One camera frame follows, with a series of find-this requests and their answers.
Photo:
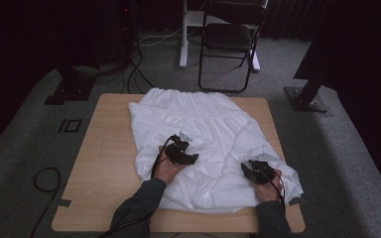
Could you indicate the black slanted stand with base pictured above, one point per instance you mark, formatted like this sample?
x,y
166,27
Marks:
x,y
307,95

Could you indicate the black stand with flat base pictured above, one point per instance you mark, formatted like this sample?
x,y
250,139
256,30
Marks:
x,y
71,87

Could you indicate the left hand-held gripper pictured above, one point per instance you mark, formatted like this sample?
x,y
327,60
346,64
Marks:
x,y
180,155

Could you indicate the white pleated skirt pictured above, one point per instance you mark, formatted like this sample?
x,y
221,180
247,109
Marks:
x,y
218,132

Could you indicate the person's left hand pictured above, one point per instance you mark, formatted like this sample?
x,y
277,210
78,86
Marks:
x,y
165,170

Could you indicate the person's right hand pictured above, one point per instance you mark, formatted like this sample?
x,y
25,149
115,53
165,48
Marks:
x,y
267,193

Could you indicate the grey tape piece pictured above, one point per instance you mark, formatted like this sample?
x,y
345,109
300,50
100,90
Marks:
x,y
64,203

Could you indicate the black folding chair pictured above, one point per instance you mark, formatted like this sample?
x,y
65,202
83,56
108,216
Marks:
x,y
226,36

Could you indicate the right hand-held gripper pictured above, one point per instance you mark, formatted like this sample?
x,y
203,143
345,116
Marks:
x,y
258,172

